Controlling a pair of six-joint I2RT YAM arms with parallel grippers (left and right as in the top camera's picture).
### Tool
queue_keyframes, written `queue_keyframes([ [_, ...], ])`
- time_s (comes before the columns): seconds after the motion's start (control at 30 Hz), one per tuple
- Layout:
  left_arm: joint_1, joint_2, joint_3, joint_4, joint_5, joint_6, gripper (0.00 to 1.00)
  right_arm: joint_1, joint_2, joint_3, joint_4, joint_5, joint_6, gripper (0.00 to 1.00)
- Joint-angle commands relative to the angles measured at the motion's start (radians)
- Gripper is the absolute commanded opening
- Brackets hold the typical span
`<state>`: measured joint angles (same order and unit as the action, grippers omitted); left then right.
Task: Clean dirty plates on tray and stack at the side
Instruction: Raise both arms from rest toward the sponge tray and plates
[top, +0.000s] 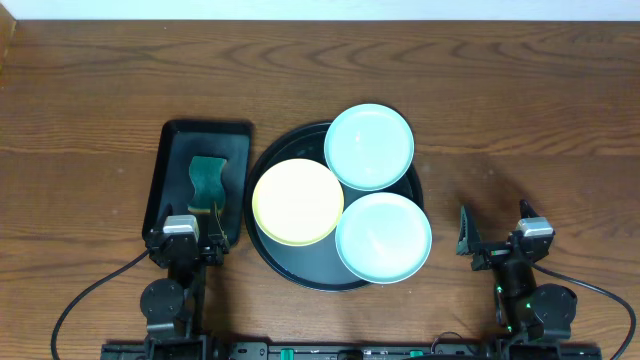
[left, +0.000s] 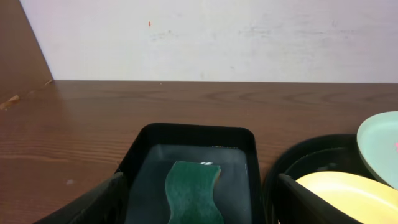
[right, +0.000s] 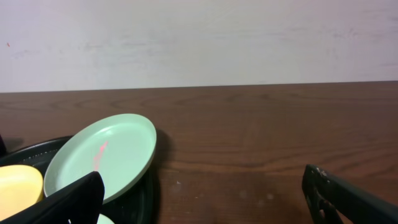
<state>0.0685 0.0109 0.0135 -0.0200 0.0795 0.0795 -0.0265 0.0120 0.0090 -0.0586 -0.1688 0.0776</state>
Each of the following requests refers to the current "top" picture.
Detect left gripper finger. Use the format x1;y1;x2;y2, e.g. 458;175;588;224
208;201;226;240
158;204;173;230

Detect yellow plate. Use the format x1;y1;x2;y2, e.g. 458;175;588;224
251;158;345;247

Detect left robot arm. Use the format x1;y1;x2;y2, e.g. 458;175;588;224
140;203;230;360

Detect round black tray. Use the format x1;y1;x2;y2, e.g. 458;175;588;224
244;123;424;291

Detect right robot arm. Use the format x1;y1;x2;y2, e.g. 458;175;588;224
456;200;577;359

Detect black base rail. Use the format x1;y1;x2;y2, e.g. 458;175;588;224
99;341;602;360

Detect black rectangular tray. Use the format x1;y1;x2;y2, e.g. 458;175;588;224
142;119;253;246

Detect light green plate front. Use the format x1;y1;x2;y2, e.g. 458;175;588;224
335;192;433;284

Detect green sponge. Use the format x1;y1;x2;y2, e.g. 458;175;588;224
188;156;227;215

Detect light green plate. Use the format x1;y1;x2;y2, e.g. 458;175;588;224
324;103;415;192
335;192;433;284

